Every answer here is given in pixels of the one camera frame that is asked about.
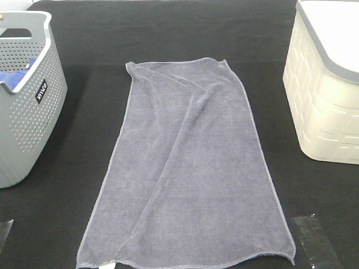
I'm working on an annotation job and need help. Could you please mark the cream white storage bin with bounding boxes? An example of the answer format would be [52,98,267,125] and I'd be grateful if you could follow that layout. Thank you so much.
[283,1,358,164]

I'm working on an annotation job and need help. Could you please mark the grey perforated laundry basket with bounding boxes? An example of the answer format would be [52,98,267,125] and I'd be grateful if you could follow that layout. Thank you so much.
[1,11,67,188]

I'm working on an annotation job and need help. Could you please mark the blue cloth in basket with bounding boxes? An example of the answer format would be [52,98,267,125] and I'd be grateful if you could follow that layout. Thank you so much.
[1,58,36,90]

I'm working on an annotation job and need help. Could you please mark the grey microfibre towel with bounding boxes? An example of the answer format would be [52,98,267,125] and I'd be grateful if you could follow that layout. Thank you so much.
[76,58,296,268]

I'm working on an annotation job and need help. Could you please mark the black table cloth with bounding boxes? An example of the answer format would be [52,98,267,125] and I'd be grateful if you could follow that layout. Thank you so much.
[1,1,358,268]

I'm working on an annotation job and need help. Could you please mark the clear tape strip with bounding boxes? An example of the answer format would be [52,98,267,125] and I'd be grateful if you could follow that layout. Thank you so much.
[291,214,343,268]
[0,220,13,253]

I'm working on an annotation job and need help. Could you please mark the left clear tape strip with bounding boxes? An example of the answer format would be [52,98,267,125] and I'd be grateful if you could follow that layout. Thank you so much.
[0,220,13,253]

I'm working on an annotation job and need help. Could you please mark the right clear tape strip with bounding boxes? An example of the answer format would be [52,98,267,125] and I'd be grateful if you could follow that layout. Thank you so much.
[291,214,343,268]

